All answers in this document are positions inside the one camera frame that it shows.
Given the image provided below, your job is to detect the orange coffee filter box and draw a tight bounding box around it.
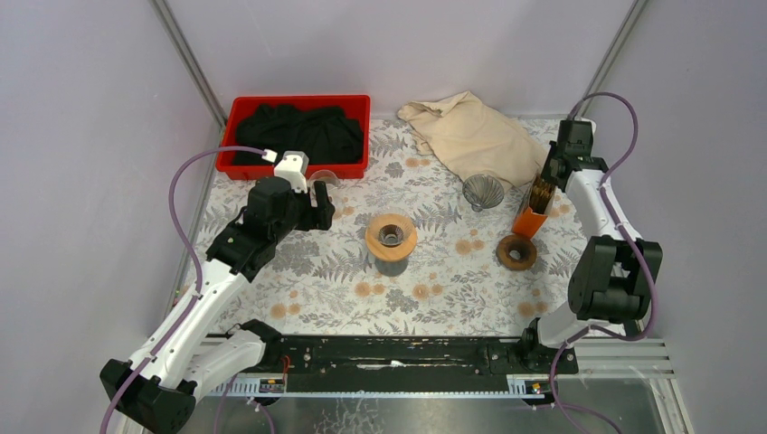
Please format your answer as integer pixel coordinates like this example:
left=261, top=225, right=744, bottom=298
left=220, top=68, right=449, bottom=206
left=511, top=174, right=556, bottom=239

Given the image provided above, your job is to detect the light wooden ring holder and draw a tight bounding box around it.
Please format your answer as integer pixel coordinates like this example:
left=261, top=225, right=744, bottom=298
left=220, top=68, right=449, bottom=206
left=365, top=212, right=418, bottom=262

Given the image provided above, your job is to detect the clear glass dripper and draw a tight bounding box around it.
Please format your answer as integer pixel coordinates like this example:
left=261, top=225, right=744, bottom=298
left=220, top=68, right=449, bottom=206
left=370, top=212, right=414, bottom=248

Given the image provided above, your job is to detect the glass coffee carafe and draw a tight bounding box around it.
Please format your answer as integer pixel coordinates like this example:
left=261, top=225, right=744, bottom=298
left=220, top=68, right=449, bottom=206
left=374, top=256, right=409, bottom=277

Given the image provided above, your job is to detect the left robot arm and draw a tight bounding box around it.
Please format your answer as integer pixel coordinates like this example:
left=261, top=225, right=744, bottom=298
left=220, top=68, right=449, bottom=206
left=99, top=176, right=336, bottom=433

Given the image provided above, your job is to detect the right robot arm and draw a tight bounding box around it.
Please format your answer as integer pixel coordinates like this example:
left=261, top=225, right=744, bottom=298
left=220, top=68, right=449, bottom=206
left=518, top=118, right=663, bottom=373

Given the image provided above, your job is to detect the grey ribbed glass dripper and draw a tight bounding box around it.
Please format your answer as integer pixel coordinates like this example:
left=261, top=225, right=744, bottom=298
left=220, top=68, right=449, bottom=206
left=462, top=174, right=505, bottom=212

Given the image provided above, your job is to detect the small glass beaker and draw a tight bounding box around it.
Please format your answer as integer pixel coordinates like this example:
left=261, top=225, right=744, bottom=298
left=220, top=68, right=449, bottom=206
left=307, top=170, right=343, bottom=205

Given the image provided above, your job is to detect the black cloth in bin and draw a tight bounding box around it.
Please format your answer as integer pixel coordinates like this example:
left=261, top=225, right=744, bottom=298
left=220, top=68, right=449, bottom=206
left=234, top=104, right=364, bottom=165

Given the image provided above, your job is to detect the beige cloth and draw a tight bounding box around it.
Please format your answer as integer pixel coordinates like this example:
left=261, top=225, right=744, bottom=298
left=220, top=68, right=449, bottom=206
left=397, top=91, right=547, bottom=190

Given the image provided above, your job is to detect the red plastic bin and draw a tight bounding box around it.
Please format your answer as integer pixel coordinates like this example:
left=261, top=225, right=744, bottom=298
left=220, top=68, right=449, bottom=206
left=215, top=94, right=371, bottom=181

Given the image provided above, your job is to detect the floral patterned table mat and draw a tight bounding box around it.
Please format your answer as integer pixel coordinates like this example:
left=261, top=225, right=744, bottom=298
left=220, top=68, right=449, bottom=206
left=211, top=119, right=587, bottom=336

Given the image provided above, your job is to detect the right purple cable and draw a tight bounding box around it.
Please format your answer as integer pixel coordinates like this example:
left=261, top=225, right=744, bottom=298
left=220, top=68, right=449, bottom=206
left=548, top=91, right=660, bottom=434

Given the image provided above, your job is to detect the purple cable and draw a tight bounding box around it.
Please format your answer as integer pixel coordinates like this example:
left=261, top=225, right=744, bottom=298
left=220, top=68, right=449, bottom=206
left=548, top=91, right=660, bottom=434
left=99, top=146, right=268, bottom=434

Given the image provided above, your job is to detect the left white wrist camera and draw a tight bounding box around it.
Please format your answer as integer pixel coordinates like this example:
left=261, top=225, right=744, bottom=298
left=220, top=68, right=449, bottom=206
left=262, top=149, right=309, bottom=193

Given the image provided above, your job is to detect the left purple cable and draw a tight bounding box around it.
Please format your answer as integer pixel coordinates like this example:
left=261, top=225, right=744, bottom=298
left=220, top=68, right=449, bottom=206
left=99, top=146, right=268, bottom=434

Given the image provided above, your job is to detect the dark wooden ring holder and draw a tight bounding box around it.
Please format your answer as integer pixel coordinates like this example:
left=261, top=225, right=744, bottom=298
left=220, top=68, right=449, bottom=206
left=496, top=234, right=537, bottom=271

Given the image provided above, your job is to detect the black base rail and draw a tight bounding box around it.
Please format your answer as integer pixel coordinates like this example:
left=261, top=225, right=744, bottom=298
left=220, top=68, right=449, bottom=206
left=245, top=335, right=579, bottom=394

